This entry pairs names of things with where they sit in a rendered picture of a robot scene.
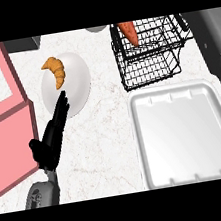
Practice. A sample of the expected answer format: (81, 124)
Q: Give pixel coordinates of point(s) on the grey rounded appliance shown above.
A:
(219, 48)

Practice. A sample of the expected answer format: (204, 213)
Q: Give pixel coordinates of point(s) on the orange sweet potato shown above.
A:
(129, 31)

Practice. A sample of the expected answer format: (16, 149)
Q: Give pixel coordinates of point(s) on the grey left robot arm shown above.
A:
(41, 196)

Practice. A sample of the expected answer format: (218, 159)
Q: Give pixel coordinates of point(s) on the white oval plate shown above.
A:
(75, 81)

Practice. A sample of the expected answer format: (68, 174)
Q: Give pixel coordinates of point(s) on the white plastic tray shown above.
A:
(184, 138)

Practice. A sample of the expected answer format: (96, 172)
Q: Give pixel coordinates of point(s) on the dark grey flat object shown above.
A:
(21, 44)

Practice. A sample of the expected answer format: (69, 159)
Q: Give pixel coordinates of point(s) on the grey round object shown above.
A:
(96, 28)

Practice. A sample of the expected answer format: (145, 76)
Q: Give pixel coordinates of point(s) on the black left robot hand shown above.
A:
(52, 135)

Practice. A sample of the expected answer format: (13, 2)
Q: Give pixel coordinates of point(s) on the pink box appliance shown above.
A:
(6, 145)

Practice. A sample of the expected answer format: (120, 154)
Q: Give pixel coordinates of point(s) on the golden croissant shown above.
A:
(57, 70)

